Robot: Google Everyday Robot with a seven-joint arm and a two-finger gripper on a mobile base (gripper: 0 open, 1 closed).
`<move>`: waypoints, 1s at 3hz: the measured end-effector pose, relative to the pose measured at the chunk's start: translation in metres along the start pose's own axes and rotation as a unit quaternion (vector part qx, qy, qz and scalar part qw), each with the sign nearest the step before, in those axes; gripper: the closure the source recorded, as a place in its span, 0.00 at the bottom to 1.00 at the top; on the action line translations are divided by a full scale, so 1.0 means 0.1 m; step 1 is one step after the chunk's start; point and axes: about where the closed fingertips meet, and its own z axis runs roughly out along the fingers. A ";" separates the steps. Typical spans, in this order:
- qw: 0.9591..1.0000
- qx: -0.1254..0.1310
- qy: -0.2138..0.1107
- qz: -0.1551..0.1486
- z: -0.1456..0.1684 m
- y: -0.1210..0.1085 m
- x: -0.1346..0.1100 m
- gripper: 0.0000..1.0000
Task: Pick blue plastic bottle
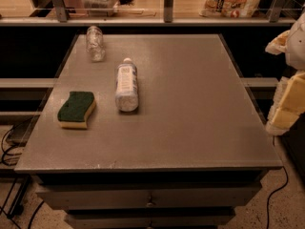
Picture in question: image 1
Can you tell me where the clear crumpled plastic bottle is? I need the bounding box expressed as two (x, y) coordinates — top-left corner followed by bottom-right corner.
(86, 26), (105, 62)

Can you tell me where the grey metal shelf rail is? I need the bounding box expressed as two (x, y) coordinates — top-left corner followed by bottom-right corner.
(0, 0), (304, 27)

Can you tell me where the blue labelled plastic bottle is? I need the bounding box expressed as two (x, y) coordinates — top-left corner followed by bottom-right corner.
(115, 58), (139, 112)

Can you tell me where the green and yellow sponge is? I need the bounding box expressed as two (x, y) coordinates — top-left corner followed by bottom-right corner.
(57, 92), (96, 129)

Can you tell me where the clear plastic storage box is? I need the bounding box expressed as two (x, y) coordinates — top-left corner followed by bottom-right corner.
(82, 0), (118, 16)

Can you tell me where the black cable right floor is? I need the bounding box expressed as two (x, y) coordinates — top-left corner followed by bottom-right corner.
(265, 135), (290, 229)

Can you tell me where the grey table with drawers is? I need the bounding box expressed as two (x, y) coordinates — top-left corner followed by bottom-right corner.
(16, 34), (282, 229)

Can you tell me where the dark box on floor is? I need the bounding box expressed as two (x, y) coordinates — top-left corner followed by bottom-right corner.
(6, 119), (32, 147)

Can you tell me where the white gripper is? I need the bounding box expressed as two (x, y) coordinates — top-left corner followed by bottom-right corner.
(265, 13), (305, 135)

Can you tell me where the black cables left floor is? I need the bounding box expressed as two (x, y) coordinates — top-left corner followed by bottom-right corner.
(0, 117), (46, 229)

